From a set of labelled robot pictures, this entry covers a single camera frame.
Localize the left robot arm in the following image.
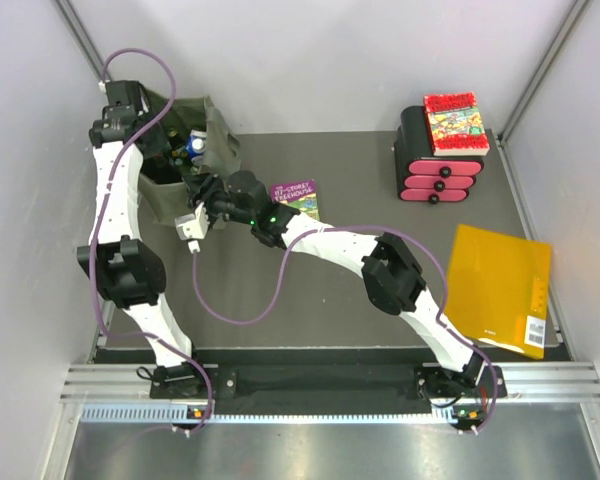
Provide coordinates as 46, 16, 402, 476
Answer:
76, 80, 212, 399

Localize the aluminium frame rail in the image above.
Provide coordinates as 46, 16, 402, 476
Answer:
60, 362, 600, 425

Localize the green canvas bag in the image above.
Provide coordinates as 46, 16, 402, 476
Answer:
139, 96, 241, 227

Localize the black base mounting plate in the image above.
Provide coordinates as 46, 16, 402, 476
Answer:
150, 363, 507, 416

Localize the black pink drawer unit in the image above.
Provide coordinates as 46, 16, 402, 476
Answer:
393, 106, 484, 205

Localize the yellow folder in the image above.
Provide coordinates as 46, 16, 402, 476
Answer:
445, 224, 551, 360

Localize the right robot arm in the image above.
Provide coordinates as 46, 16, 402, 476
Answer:
183, 170, 498, 396

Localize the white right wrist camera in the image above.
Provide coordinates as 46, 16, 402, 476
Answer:
175, 203, 210, 254

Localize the red comic book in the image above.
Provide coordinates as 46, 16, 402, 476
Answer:
423, 91, 490, 156

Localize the purple treehouse book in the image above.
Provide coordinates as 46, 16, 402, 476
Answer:
270, 179, 320, 220

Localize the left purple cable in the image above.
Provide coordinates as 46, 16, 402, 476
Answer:
88, 47, 216, 434

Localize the blue juice carton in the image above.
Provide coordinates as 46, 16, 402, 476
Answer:
186, 129, 207, 165

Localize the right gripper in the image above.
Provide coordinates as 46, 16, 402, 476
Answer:
181, 177, 255, 233

